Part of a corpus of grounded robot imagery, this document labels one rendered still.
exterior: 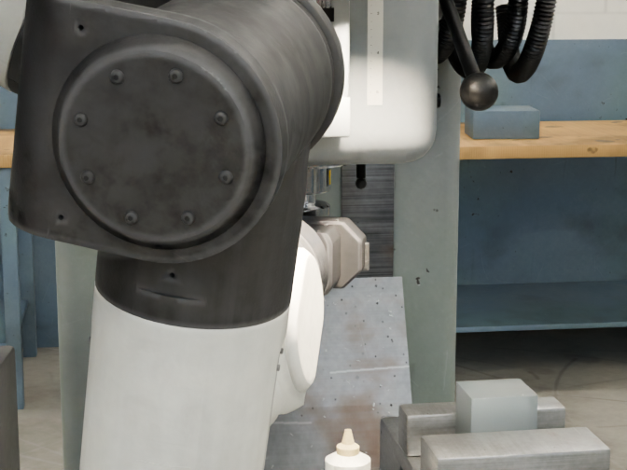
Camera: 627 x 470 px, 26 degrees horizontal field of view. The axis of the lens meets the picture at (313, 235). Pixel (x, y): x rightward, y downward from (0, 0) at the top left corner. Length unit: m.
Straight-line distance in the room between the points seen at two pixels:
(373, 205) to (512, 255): 4.12
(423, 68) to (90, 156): 0.57
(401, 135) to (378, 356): 0.51
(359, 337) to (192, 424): 0.93
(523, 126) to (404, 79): 3.85
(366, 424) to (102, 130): 1.02
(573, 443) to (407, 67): 0.35
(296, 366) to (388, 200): 0.69
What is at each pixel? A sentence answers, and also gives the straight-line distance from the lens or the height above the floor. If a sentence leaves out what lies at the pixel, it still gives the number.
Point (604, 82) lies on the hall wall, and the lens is 5.65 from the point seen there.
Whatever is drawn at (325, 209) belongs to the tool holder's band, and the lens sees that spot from 1.13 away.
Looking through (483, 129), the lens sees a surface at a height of 0.92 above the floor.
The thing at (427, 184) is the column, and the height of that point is 1.23.
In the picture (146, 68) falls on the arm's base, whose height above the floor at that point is 1.43.
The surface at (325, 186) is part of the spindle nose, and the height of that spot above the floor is 1.29.
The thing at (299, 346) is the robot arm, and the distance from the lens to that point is 0.86.
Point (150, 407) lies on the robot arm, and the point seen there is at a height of 1.27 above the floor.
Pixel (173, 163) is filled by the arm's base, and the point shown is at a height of 1.39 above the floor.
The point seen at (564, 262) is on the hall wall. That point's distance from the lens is 5.71.
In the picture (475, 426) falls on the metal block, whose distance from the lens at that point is 1.20.
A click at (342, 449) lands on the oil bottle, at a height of 1.05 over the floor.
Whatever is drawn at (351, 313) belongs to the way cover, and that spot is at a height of 1.08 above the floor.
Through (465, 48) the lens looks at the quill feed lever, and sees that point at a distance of 1.10.
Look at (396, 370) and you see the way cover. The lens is 1.53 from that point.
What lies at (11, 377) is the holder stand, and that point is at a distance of 1.18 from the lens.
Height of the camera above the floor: 1.46
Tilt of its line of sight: 11 degrees down
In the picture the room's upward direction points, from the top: straight up
